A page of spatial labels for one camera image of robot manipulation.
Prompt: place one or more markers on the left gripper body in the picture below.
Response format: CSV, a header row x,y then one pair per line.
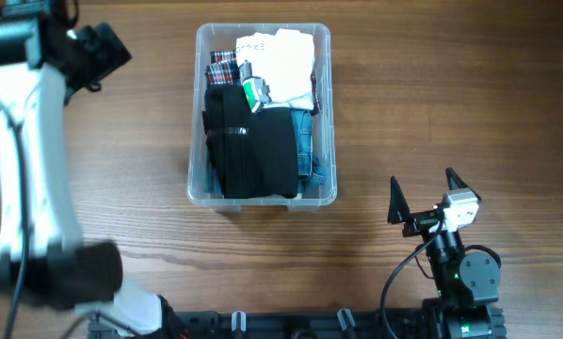
x,y
94,58

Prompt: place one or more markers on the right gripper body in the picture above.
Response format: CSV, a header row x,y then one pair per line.
x,y
419,224

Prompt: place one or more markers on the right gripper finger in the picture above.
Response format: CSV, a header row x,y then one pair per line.
x,y
454,181
399,211

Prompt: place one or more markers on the blue denim jeans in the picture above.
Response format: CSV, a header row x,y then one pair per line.
x,y
310,171

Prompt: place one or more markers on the red navy plaid shirt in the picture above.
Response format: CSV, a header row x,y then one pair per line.
x,y
224,70

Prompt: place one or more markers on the black garment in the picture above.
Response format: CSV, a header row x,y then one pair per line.
x,y
254,154

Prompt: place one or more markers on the white printed shirt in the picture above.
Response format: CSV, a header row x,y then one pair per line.
x,y
276,70

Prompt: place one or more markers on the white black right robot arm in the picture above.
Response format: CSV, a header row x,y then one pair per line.
x,y
467,278

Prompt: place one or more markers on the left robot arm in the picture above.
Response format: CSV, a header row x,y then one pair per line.
x,y
44,260

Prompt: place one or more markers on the clear plastic storage bin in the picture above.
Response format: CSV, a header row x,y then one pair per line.
x,y
200,187

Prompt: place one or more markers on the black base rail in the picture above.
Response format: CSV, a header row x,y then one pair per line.
x,y
406,323

